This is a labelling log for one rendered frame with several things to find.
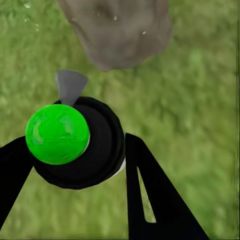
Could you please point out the pesticide atomizer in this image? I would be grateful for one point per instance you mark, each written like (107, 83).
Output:
(78, 142)

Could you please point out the tree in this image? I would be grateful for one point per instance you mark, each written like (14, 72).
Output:
(117, 34)

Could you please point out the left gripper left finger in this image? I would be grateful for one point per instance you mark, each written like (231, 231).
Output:
(15, 167)

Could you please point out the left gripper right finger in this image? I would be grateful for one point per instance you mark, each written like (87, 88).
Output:
(174, 219)

